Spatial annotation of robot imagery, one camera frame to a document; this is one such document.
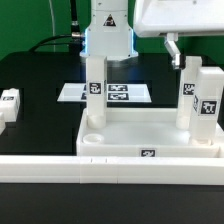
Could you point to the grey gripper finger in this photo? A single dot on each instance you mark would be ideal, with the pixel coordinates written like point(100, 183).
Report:
point(178, 59)

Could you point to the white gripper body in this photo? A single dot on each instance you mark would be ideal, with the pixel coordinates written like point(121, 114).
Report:
point(154, 18)

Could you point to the white desk top tray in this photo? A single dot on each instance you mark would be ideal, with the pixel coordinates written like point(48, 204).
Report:
point(143, 132)

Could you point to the white L-shaped fence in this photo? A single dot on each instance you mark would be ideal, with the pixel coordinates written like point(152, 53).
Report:
point(112, 169)

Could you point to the white marker base plate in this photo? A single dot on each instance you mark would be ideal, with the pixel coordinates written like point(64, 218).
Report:
point(133, 93)

